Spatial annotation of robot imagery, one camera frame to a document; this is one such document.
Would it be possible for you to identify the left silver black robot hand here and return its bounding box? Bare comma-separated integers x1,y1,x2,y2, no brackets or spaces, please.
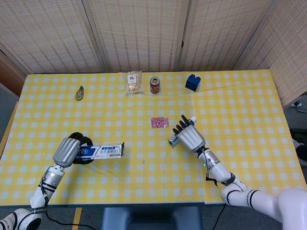
52,131,94,168

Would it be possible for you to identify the yellow floor tape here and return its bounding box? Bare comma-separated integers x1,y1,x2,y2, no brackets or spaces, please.
71,207,83,230

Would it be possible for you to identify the black cable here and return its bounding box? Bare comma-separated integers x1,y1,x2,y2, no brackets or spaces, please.
44,210,96,230
211,205,226,230

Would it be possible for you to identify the white blue toothpaste tube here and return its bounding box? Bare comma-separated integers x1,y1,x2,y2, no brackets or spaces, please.
167,116,198,149

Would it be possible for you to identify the clear snack bag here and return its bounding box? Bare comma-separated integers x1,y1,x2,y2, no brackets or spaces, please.
124,70,144,94

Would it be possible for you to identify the grey white shoe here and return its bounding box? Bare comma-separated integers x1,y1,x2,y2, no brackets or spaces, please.
291,100,307,113

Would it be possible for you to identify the red drink can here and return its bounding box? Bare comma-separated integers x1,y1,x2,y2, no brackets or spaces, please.
149,76,161,94

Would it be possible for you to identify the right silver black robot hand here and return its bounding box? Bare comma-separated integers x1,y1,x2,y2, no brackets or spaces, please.
172,115,206,153

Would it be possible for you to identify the blue building block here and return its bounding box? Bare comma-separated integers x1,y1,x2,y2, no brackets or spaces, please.
184,74,202,92

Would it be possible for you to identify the black bag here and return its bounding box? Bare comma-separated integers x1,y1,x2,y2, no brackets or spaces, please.
289,128,307,166

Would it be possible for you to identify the pink patterned card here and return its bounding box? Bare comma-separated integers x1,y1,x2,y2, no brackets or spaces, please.
151,116,169,129

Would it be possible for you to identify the blue toothpaste box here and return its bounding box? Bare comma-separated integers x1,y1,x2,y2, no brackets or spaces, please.
74,142,126,161

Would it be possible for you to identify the green correction tape dispenser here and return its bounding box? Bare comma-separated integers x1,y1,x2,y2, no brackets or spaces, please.
74,85,85,101

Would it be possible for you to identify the woven folding screen panel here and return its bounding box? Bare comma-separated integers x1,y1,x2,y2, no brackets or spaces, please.
0,0,107,75
83,0,190,72
236,0,307,107
178,0,279,71

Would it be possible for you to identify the yellow checkered tablecloth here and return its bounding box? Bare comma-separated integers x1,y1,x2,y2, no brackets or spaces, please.
0,69,307,207

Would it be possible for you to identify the brown wooden board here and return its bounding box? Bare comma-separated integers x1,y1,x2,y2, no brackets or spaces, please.
0,50,27,97

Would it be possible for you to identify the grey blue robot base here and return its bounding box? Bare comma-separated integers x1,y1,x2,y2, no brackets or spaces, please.
100,206,203,230

